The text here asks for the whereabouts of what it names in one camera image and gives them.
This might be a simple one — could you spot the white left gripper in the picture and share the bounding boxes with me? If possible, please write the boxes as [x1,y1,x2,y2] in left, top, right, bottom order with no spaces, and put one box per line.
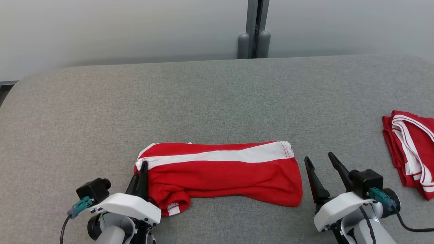
[86,161,162,244]

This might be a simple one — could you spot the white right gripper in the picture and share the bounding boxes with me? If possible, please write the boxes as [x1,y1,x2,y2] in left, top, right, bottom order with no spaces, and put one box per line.
[304,152,385,244]

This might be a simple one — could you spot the red jersey with white trim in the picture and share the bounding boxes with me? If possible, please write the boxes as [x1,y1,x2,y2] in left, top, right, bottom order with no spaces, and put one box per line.
[382,110,434,201]

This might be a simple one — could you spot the red shorts with white stripe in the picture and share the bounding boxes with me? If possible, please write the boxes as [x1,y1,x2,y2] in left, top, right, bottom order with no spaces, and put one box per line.
[133,141,303,217]

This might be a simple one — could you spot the right camera cable teal plug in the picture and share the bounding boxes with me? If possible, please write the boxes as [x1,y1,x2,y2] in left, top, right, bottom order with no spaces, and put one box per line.
[369,187,434,233]

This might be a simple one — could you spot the camera cable teal plug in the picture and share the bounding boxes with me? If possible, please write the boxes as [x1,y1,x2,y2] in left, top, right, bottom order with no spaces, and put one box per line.
[60,196,94,244]
[369,187,434,233]

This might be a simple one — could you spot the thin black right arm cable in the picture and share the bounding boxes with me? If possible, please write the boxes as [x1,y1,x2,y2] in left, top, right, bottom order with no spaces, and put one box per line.
[359,205,377,244]

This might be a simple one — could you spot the left camera cable teal plug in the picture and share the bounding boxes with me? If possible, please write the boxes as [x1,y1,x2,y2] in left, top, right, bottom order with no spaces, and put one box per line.
[60,196,94,244]

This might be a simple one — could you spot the grey cylindrical post foot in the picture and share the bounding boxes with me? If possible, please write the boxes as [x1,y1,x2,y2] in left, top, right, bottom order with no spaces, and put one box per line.
[256,31,271,59]
[237,33,250,60]

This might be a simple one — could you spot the grey metal partition post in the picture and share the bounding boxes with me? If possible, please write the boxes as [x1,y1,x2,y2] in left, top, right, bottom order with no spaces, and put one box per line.
[245,0,270,59]

